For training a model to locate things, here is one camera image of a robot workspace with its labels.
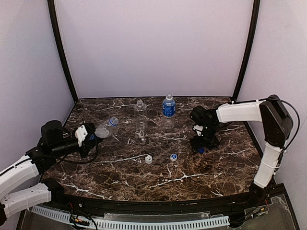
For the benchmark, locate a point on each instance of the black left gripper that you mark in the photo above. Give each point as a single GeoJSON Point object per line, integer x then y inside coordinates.
{"type": "Point", "coordinates": [87, 143]}

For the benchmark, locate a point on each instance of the blue label water bottle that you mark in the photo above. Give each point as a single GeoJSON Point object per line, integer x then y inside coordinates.
{"type": "Point", "coordinates": [169, 110]}

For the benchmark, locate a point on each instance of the black front table rail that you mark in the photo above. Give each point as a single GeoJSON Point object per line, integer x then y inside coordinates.
{"type": "Point", "coordinates": [222, 205]}

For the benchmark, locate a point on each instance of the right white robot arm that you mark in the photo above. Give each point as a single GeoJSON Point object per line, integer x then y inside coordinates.
{"type": "Point", "coordinates": [271, 112]}

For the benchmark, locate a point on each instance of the white clear bottle cap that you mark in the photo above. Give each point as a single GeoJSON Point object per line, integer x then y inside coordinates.
{"type": "Point", "coordinates": [148, 159]}

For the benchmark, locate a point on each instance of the pepsi label bottle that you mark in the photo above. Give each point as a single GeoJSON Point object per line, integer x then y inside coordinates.
{"type": "Point", "coordinates": [106, 129]}

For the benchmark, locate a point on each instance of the white slotted cable duct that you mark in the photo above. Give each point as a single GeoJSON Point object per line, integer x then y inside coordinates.
{"type": "Point", "coordinates": [199, 221]}

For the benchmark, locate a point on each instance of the clear unlabeled plastic bottle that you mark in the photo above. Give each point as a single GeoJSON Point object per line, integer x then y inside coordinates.
{"type": "Point", "coordinates": [141, 118]}

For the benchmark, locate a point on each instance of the black right corner post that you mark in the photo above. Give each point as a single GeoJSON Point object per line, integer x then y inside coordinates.
{"type": "Point", "coordinates": [248, 48]}

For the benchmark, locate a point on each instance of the black corner post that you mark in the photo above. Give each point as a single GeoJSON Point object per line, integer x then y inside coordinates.
{"type": "Point", "coordinates": [248, 48]}
{"type": "Point", "coordinates": [60, 49]}

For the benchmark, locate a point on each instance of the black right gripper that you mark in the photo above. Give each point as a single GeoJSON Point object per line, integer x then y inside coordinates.
{"type": "Point", "coordinates": [206, 140]}

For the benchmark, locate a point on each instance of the small circuit board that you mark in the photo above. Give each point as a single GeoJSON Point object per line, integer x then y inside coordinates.
{"type": "Point", "coordinates": [76, 220]}

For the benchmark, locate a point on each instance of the white blue bottle cap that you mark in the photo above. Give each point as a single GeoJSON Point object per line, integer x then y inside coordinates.
{"type": "Point", "coordinates": [173, 157]}

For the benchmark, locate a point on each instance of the black left corner post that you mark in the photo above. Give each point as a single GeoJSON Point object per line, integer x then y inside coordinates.
{"type": "Point", "coordinates": [60, 49]}

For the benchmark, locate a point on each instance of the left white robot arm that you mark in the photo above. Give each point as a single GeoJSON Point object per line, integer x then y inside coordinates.
{"type": "Point", "coordinates": [57, 144]}

